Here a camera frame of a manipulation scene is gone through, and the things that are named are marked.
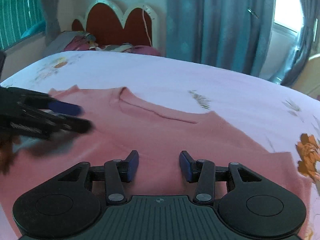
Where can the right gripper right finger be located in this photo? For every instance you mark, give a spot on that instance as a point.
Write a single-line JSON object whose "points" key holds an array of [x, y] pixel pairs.
{"points": [[189, 167]]}

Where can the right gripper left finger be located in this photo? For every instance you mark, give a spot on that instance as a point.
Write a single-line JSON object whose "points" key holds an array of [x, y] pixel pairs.
{"points": [[129, 166]]}

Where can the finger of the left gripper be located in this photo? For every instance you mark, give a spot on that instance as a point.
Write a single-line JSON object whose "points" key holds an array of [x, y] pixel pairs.
{"points": [[70, 123], [64, 108]]}

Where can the pink knit shirt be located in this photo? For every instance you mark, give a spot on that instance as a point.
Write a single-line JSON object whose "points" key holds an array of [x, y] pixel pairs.
{"points": [[122, 123]]}

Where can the teal window blind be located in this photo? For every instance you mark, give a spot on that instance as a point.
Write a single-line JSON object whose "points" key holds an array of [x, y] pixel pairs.
{"points": [[20, 19]]}

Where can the red heart-shaped headboard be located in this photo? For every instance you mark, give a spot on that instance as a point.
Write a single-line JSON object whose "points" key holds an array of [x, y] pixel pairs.
{"points": [[138, 25]]}

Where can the floral white bed sheet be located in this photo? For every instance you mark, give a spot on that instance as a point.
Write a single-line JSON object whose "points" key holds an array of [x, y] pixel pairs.
{"points": [[89, 201]]}

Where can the cream round headboard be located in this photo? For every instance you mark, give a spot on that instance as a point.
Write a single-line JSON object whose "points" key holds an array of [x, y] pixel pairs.
{"points": [[308, 81]]}

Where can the teal blue curtain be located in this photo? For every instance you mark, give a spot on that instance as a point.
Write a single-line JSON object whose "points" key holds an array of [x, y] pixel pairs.
{"points": [[236, 35]]}

